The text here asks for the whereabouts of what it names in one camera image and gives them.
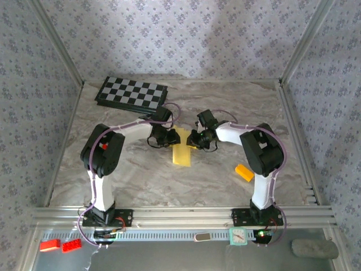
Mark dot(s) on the yellow paper sheet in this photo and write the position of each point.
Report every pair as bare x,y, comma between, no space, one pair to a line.
182,156

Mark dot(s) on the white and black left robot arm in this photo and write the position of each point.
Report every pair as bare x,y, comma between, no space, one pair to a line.
103,194

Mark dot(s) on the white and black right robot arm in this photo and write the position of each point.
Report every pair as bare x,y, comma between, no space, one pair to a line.
263,194

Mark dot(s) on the black and grey chessboard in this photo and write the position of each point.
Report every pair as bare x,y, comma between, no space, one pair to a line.
129,91

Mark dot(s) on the orange toy brick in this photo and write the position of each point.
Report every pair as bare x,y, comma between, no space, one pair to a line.
244,172

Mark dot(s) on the mint green alarm clock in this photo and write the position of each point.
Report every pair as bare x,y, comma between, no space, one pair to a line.
237,236

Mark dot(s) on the grey metal shelf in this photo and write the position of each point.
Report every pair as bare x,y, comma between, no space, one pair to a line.
169,257

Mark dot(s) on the studded red toy brick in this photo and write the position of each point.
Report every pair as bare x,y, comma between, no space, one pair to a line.
71,245

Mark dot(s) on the grey stone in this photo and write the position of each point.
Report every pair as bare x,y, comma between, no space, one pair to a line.
314,249

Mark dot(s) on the smooth red toy brick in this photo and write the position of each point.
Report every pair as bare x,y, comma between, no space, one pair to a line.
50,245

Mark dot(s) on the aluminium profile rail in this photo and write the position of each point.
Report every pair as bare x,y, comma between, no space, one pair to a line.
183,217

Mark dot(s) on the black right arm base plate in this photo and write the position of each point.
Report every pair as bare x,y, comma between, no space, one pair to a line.
239,216

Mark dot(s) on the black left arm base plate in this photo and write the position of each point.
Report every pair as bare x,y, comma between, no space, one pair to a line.
125,217

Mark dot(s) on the aluminium side rail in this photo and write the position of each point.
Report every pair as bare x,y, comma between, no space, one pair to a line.
65,141
297,141

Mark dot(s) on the aluminium frame post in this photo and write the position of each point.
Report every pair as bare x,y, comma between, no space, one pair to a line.
58,42
304,42

